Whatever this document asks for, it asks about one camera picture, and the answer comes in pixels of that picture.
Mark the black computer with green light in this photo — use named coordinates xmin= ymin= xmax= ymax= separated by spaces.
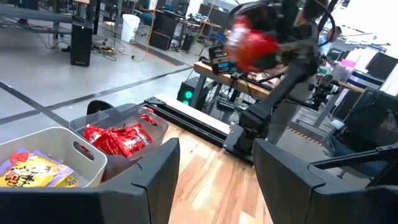
xmin=176 ymin=76 xmax=200 ymax=106

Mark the dark grey translucent bin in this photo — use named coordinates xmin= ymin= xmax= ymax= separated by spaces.
xmin=68 ymin=103 xmax=170 ymax=183

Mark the black computer tower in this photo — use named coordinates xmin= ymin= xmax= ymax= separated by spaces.
xmin=70 ymin=21 xmax=93 ymax=67

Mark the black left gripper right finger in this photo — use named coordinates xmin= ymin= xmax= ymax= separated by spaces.
xmin=252 ymin=139 xmax=398 ymax=224

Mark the yellow candy packet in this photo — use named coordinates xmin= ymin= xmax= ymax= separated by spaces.
xmin=55 ymin=174 xmax=81 ymax=188

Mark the white plastic bin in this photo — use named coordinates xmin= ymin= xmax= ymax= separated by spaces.
xmin=0 ymin=126 xmax=108 ymax=188

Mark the grey workbench with teal mat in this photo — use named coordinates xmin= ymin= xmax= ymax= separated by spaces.
xmin=0 ymin=0 xmax=94 ymax=35

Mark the black aluminium table frame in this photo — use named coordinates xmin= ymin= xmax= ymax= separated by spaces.
xmin=138 ymin=95 xmax=398 ymax=187

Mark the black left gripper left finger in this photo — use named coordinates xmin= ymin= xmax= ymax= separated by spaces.
xmin=0 ymin=138 xmax=180 ymax=224

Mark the white trash bin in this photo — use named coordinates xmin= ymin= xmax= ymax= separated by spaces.
xmin=120 ymin=14 xmax=141 ymax=43

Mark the black equipment case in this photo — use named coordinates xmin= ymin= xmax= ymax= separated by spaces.
xmin=149 ymin=12 xmax=180 ymax=50

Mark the yellow Sour Patch packet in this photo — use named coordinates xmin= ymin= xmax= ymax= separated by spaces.
xmin=0 ymin=147 xmax=75 ymax=188

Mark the wooden top workbench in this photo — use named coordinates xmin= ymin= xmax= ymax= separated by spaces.
xmin=192 ymin=60 xmax=366 ymax=131

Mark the black office chair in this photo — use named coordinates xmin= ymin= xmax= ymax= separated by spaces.
xmin=329 ymin=86 xmax=398 ymax=178

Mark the person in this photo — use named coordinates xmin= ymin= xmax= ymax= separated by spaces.
xmin=318 ymin=25 xmax=343 ymax=57
xmin=266 ymin=0 xmax=330 ymax=146

